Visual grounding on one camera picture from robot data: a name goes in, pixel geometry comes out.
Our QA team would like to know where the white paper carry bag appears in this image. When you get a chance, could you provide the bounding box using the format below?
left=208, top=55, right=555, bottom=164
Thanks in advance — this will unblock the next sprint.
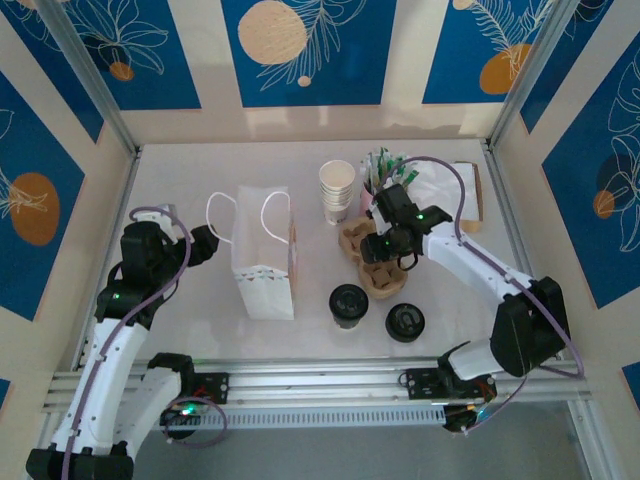
left=205, top=184, right=297, bottom=321

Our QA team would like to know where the brown pulp cup carrier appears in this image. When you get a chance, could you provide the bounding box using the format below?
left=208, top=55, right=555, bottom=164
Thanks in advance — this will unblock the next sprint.
left=338, top=217, right=407, bottom=302

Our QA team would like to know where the coffee cup with black lid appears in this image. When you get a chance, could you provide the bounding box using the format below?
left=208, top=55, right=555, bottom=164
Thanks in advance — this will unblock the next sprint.
left=328, top=283, right=370, bottom=332

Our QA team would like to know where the white paper napkin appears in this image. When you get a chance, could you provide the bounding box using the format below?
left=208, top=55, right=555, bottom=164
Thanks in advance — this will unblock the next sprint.
left=409, top=159, right=476, bottom=222

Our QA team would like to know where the black cup lid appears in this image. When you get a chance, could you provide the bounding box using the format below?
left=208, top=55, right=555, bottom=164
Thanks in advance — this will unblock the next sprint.
left=384, top=302, right=428, bottom=345

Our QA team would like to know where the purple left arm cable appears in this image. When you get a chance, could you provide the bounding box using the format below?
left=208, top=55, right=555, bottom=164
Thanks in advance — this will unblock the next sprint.
left=62, top=205, right=229, bottom=480

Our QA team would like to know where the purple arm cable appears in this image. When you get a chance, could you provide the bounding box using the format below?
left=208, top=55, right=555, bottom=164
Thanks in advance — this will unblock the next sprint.
left=384, top=155, right=586, bottom=437
left=62, top=205, right=229, bottom=480

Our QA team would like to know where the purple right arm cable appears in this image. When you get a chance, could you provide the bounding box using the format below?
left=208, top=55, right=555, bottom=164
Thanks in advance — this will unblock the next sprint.
left=384, top=155, right=586, bottom=437

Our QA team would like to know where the aluminium table side rail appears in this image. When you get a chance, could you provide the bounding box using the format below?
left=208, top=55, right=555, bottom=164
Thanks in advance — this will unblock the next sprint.
left=72, top=147, right=144, bottom=371
left=479, top=139, right=564, bottom=361

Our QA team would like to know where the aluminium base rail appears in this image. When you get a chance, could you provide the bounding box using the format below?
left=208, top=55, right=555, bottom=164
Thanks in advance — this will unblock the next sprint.
left=42, top=355, right=586, bottom=416

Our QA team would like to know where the aluminium frame post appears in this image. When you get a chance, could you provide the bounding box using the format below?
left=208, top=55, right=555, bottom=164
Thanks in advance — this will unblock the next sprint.
left=485, top=0, right=572, bottom=151
left=34, top=0, right=141, bottom=157

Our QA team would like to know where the grey slotted cable duct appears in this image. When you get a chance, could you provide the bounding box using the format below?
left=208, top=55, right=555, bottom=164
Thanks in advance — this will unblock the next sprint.
left=159, top=405, right=451, bottom=430

